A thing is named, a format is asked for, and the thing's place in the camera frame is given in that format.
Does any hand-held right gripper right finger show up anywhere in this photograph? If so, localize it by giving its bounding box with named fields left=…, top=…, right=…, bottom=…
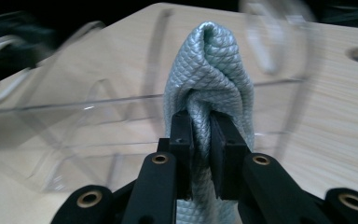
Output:
left=209, top=110, right=253, bottom=202

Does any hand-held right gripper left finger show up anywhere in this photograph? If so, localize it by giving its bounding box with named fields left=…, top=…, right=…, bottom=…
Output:
left=158, top=109, right=197, bottom=201

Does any light blue cleaning cloth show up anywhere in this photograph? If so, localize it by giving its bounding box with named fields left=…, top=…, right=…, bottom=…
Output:
left=162, top=21, right=255, bottom=224

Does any clear acrylic organizer box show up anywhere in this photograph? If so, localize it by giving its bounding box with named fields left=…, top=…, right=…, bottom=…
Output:
left=0, top=6, right=318, bottom=194

